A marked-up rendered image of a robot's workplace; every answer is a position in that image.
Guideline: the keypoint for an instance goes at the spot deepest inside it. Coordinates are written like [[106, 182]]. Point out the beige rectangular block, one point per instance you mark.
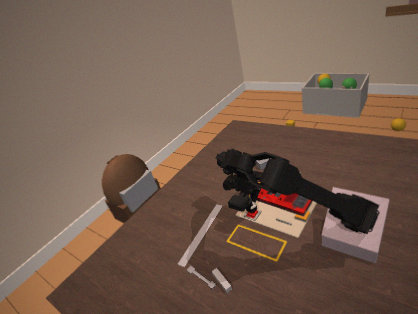
[[222, 280]]

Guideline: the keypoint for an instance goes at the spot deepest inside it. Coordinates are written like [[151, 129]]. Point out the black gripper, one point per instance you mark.
[[242, 202]]

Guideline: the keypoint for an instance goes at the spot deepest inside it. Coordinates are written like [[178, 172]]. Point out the light grey flat bar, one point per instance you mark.
[[188, 254]]

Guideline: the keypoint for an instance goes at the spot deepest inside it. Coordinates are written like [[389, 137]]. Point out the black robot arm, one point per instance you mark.
[[356, 213]]

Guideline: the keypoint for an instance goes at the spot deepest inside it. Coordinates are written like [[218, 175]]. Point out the black tyre with grey wheel rim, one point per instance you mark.
[[253, 208]]

